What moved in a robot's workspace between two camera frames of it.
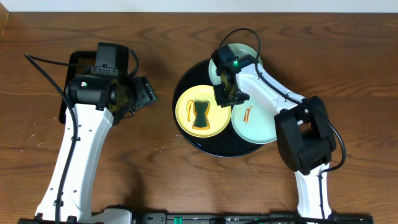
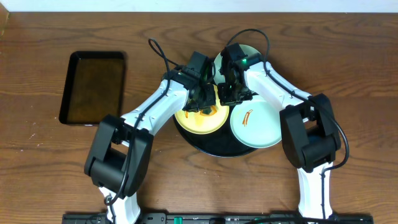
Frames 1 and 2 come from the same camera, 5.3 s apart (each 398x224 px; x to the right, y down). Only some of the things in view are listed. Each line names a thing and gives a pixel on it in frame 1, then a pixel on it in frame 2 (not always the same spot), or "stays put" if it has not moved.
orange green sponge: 201,109 to 209,111
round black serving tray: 226,143 stays put
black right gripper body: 226,98 stays put
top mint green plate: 239,50 stays put
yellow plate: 198,113 stays put
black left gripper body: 144,91 to 199,101
